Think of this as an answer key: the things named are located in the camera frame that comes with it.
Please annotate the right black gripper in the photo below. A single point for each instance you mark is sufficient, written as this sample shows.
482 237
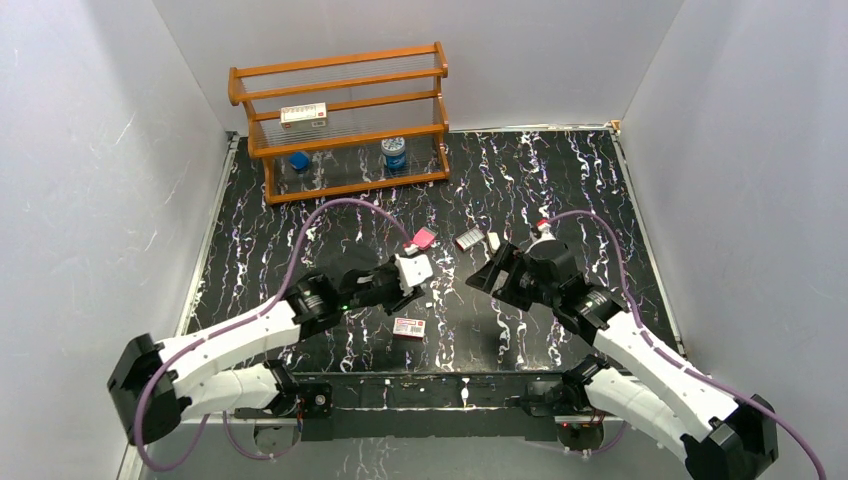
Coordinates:
484 278

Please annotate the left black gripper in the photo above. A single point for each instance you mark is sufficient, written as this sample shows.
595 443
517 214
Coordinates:
387 287

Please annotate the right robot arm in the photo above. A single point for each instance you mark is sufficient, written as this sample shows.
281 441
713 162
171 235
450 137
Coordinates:
633 374

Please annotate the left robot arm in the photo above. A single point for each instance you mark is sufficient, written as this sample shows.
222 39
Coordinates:
155 385

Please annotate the beige small eraser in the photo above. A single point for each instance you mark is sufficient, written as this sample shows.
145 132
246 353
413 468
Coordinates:
493 241

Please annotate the red white staple box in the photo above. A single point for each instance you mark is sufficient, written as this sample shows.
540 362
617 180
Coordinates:
410 328

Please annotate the grey staple strip box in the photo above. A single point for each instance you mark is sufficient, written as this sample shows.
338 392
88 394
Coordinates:
469 239

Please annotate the pink eraser block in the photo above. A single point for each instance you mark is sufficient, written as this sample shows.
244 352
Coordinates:
424 238

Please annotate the blue round tin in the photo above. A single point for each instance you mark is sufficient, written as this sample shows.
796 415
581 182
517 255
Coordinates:
393 151

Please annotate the small blue box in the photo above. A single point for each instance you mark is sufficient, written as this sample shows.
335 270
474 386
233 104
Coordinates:
300 161

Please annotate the orange wooden shelf rack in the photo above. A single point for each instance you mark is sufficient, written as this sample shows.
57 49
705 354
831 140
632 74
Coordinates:
369 96

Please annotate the white staple box on shelf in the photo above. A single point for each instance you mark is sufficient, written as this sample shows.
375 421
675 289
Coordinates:
303 117

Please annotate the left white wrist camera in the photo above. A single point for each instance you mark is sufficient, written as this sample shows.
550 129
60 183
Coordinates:
413 270

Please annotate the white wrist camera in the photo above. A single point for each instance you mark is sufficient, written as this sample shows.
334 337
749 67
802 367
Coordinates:
541 232
413 270

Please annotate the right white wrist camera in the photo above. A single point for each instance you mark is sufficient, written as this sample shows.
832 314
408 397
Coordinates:
541 232

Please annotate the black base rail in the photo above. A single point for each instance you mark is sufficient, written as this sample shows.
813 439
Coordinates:
430 404

